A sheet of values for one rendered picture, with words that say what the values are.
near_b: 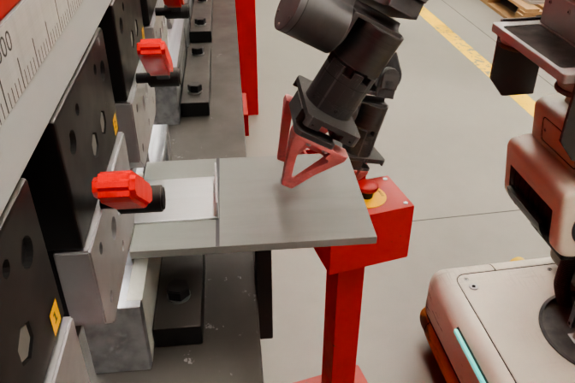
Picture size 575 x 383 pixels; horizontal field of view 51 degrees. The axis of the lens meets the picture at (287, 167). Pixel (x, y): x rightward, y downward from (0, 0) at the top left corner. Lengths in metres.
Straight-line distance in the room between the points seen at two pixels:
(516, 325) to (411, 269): 0.60
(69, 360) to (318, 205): 0.42
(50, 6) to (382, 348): 1.64
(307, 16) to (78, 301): 0.33
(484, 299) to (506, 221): 0.82
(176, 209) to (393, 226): 0.51
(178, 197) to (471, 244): 1.70
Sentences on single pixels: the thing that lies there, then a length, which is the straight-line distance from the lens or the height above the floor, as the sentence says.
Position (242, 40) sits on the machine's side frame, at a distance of 2.91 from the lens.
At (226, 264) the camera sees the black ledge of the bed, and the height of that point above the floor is 0.88.
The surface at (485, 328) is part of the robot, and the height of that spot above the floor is 0.28.
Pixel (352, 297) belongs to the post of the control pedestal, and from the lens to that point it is 1.28.
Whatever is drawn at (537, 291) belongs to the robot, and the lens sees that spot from 1.75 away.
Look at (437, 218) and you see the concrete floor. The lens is 2.40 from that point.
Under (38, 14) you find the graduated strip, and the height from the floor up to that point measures 1.31.
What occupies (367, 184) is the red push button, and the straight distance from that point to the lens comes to 1.08.
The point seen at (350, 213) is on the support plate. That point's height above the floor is 1.00.
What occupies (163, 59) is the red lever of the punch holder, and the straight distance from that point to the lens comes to 0.51.
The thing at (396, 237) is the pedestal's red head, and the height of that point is 0.72.
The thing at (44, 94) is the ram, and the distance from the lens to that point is 0.33.
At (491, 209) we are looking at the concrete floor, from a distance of 2.51.
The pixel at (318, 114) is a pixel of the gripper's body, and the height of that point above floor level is 1.12.
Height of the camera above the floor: 1.41
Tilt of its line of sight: 32 degrees down
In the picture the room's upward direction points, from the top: straight up
